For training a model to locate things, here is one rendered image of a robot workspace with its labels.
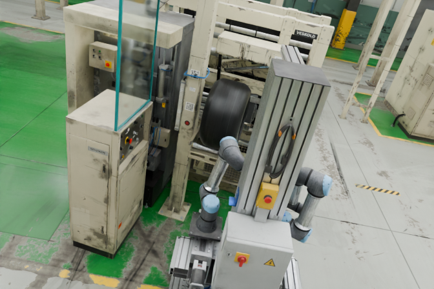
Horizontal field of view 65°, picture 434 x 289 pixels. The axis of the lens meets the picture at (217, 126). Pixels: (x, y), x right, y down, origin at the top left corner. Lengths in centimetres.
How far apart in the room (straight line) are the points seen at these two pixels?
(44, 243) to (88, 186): 83
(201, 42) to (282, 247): 159
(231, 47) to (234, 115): 61
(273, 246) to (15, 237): 234
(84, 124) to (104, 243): 109
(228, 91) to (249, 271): 138
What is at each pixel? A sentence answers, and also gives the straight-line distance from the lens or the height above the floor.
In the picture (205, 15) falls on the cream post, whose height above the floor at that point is 197.
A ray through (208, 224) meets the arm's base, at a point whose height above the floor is 79.
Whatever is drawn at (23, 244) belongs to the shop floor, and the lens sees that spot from 341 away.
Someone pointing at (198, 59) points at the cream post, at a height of 164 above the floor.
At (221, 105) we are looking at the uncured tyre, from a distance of 263.
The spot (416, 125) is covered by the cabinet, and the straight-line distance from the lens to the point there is 683.
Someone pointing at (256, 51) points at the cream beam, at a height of 173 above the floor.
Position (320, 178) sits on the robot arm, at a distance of 216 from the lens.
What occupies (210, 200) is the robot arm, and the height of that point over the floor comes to 95.
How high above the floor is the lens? 250
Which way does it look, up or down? 29 degrees down
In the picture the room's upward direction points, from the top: 12 degrees clockwise
